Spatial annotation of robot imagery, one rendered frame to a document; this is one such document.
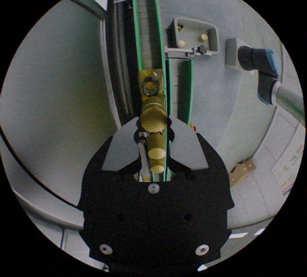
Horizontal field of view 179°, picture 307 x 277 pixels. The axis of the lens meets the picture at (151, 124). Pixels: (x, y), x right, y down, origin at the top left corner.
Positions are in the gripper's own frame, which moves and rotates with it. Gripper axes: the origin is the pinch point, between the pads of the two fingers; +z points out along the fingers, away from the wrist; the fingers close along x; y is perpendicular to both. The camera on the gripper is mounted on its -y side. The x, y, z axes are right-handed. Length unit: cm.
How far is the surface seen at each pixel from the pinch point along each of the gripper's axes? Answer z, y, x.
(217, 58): 43, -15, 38
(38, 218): -15.9, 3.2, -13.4
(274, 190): -57, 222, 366
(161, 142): 3.4, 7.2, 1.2
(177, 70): 29.7, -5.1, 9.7
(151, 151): 1.5, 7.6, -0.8
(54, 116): -3.5, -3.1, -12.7
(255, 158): 97, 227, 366
